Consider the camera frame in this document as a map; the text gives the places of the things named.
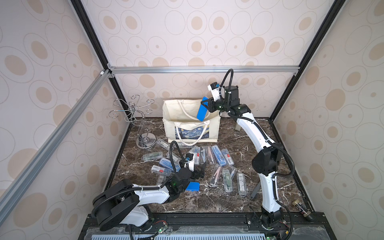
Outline green compass clear case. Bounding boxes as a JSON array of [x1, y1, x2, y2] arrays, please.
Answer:
[[222, 169, 233, 193]]

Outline cream canvas tote bag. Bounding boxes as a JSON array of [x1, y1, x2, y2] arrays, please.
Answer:
[[163, 99, 221, 146]]

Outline blue compass clear case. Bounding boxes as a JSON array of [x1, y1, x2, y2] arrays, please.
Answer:
[[212, 145, 227, 166]]

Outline pink compass clear case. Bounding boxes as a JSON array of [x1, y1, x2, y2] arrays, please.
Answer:
[[210, 166, 222, 187]]

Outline silver aluminium left rail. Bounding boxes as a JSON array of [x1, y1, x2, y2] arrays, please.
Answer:
[[1, 69, 112, 224]]

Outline blue compass case flat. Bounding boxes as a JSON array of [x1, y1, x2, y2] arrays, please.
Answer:
[[186, 182, 200, 192]]

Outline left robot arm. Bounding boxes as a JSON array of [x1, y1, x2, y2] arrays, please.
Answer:
[[91, 141, 207, 231]]

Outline silver aluminium crossbar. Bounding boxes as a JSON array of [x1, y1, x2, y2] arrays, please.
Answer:
[[110, 65, 300, 75]]

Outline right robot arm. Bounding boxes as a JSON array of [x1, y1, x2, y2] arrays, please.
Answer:
[[201, 69, 295, 230]]

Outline red label clear case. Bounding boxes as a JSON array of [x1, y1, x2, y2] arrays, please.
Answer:
[[222, 149, 234, 166]]

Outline clear compass case right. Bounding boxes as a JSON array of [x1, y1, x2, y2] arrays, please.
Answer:
[[237, 172, 247, 198]]

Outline green clear case left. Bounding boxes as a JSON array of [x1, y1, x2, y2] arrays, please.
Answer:
[[142, 152, 164, 161]]

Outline chrome wire cup rack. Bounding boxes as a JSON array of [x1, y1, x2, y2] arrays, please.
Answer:
[[109, 95, 157, 150]]

